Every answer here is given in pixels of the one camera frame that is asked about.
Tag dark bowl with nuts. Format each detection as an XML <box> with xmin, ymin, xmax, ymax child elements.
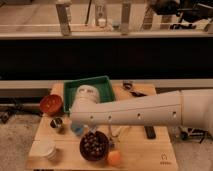
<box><xmin>79</xmin><ymin>131</ymin><xmax>109</xmax><ymax>162</ymax></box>

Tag yellow black stand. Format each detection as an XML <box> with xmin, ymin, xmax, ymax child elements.
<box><xmin>179</xmin><ymin>127</ymin><xmax>208</xmax><ymax>143</ymax></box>

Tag black remote block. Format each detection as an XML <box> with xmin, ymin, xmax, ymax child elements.
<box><xmin>145</xmin><ymin>126</ymin><xmax>156</xmax><ymax>139</ymax></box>

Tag orange fruit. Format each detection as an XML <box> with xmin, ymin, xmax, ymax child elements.
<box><xmin>107</xmin><ymin>150</ymin><xmax>121</xmax><ymax>166</ymax></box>

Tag metal tongs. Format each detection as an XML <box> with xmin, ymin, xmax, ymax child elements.
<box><xmin>108</xmin><ymin>126</ymin><xmax>115</xmax><ymax>150</ymax></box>

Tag wooden board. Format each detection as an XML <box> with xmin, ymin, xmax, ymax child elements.
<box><xmin>25</xmin><ymin>82</ymin><xmax>179</xmax><ymax>171</ymax></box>

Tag wooden spoon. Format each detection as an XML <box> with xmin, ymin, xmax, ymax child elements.
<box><xmin>112</xmin><ymin>126</ymin><xmax>130</xmax><ymax>140</ymax></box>

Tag blue plastic cup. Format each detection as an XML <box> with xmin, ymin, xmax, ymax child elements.
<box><xmin>70</xmin><ymin>122</ymin><xmax>84</xmax><ymax>136</ymax></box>

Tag small metal cup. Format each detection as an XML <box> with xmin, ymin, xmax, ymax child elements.
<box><xmin>50</xmin><ymin>117</ymin><xmax>64</xmax><ymax>133</ymax></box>

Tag red bowl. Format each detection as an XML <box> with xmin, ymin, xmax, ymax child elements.
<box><xmin>40</xmin><ymin>94</ymin><xmax>63</xmax><ymax>116</ymax></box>

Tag green plastic tray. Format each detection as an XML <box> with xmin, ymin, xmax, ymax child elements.
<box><xmin>63</xmin><ymin>76</ymin><xmax>115</xmax><ymax>114</ymax></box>

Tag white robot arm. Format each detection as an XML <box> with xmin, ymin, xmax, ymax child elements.
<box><xmin>70</xmin><ymin>85</ymin><xmax>213</xmax><ymax>136</ymax></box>

